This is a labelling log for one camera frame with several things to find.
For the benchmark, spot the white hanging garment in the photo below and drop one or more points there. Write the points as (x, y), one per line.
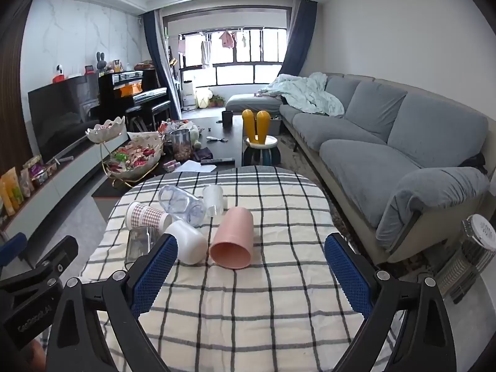
(206, 54)

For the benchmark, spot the black television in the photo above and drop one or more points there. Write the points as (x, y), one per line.
(58, 116)

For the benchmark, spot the pink cup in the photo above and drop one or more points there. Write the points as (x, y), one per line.
(232, 236)

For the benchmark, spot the dark mug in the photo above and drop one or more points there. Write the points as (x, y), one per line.
(227, 118)

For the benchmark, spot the yellow rabbit ear stool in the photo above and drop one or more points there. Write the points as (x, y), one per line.
(263, 124)

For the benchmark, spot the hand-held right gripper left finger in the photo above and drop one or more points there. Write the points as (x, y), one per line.
(155, 275)

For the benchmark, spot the checked tablecloth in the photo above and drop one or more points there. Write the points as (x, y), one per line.
(252, 317)

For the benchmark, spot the potted plant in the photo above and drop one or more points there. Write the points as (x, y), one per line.
(217, 100)

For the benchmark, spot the black piano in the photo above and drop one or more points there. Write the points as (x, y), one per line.
(120, 85)

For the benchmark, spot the dark coffee table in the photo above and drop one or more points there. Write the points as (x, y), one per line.
(228, 133)

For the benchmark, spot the grey sofa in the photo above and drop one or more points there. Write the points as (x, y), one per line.
(348, 155)

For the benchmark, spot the clear plastic bottle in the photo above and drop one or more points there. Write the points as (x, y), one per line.
(178, 201)

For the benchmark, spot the grey storage box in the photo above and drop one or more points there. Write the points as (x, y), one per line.
(276, 127)

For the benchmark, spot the clear glass cup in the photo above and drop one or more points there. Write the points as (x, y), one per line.
(139, 244)

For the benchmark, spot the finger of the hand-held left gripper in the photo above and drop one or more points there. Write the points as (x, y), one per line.
(11, 248)
(58, 255)

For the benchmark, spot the white security camera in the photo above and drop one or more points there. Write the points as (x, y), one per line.
(59, 71)

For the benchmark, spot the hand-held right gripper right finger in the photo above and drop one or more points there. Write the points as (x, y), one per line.
(347, 275)

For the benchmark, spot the dark blue curtain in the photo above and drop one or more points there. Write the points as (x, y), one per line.
(155, 46)
(300, 46)

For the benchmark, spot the white paper sheet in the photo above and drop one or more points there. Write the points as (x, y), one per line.
(193, 166)

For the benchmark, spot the grey television cabinet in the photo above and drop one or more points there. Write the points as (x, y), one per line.
(69, 178)

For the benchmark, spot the white scissors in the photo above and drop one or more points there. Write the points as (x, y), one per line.
(215, 138)

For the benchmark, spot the pink hanging garment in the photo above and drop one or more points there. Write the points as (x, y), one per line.
(227, 39)

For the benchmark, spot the dark cloth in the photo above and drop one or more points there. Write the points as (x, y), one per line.
(474, 162)

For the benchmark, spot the black remote control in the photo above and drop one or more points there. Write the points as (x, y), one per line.
(217, 161)

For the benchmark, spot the tiered candy dish stand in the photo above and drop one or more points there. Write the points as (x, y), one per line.
(133, 159)

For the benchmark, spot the electric heater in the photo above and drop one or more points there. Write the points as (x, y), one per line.
(465, 259)

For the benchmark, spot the translucent white cup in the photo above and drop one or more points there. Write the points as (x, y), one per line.
(213, 199)

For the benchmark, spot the clear jar of nuts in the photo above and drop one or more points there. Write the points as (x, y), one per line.
(181, 147)

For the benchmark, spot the black piano bench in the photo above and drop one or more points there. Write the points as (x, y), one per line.
(155, 107)

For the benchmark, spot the light green blanket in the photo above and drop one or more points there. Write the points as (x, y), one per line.
(306, 93)

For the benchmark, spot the grey rabbit plush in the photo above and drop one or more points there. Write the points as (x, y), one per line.
(101, 64)

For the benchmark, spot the white air purifier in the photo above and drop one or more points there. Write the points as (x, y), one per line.
(188, 95)

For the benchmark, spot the brown checked cup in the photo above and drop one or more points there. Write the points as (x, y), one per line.
(147, 215)

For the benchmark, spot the row of snack packets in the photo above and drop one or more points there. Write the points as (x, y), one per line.
(19, 186)

